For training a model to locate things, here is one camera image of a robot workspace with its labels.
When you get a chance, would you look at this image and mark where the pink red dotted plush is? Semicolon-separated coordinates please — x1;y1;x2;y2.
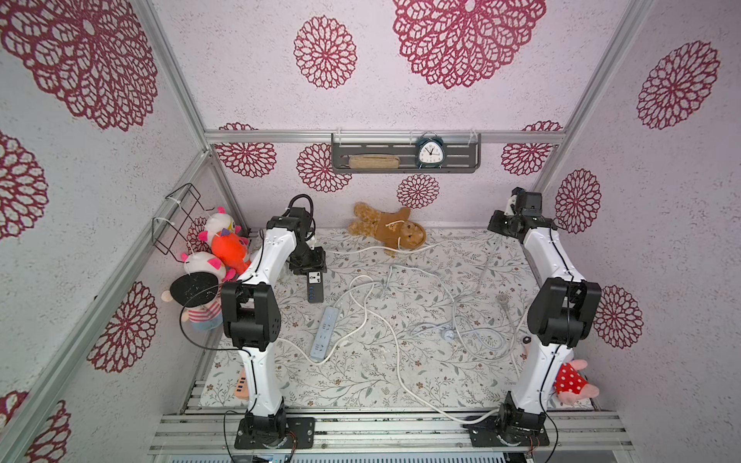
554;359;600;405

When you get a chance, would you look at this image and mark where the blue power strip with cord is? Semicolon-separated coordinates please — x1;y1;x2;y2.
309;262;508;365

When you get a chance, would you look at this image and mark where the black-haired doll plush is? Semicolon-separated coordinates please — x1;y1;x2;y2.
160;272;221;324

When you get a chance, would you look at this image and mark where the pink striped pig plush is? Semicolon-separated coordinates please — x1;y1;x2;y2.
181;252;237;332

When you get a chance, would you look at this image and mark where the teal alarm clock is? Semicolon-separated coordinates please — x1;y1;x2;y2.
416;136;447;169

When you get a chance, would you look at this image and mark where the black wire basket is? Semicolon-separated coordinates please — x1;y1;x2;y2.
150;183;213;264

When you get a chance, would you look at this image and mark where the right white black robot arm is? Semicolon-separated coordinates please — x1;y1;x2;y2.
488;187;601;414

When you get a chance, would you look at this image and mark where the orange fox plush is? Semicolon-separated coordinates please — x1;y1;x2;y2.
210;229;251;276

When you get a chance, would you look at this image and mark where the brown teddy bear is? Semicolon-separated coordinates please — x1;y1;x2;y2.
349;203;426;254

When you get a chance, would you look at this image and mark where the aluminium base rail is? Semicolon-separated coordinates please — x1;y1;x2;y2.
148;381;634;455

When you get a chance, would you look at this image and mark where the beige pouch on shelf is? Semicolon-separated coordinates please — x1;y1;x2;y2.
349;154;401;171

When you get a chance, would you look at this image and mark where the grey wall shelf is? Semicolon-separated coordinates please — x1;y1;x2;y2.
330;132;482;174

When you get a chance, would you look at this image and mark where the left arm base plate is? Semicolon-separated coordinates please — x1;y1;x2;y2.
233;414;316;451

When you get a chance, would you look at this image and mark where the pink power strip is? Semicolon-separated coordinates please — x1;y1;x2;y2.
235;370;250;401

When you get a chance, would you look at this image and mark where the white owl plush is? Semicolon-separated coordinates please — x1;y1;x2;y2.
197;208;242;246

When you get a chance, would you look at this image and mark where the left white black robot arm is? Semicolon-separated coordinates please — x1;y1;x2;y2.
221;194;327;417

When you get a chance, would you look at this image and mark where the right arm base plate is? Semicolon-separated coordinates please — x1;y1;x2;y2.
463;414;550;448

